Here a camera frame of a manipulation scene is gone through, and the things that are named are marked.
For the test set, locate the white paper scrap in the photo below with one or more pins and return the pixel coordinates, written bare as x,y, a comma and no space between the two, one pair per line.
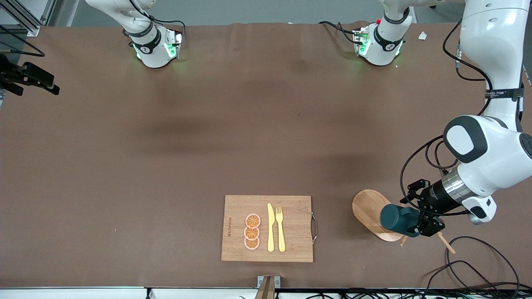
422,36

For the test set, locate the yellow plastic knife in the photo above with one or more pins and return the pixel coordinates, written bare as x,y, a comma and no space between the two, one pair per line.
271,232

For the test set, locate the yellow plastic fork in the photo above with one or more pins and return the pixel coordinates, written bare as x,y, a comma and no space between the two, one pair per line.
281,236

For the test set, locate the bamboo cutting board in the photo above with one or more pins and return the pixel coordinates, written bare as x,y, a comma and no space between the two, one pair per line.
295,245

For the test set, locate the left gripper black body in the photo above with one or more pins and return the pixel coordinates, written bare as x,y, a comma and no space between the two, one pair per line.
437,197

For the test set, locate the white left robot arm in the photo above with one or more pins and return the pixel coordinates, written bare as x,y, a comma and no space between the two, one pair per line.
494,41

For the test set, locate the aluminium post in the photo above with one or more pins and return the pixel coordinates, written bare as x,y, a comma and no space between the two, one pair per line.
266,290

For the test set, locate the aluminium frame profile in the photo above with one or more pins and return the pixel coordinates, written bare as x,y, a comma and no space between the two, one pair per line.
31,28

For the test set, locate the metal post bracket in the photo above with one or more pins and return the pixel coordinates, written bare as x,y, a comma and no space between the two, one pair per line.
277,281

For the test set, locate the wooden mug tree stand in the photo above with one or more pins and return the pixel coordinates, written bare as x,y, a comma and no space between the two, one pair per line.
368,207

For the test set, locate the orange slice toy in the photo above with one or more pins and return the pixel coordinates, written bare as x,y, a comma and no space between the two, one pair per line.
251,233
252,221

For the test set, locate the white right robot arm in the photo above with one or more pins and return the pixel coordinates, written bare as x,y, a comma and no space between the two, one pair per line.
151,54

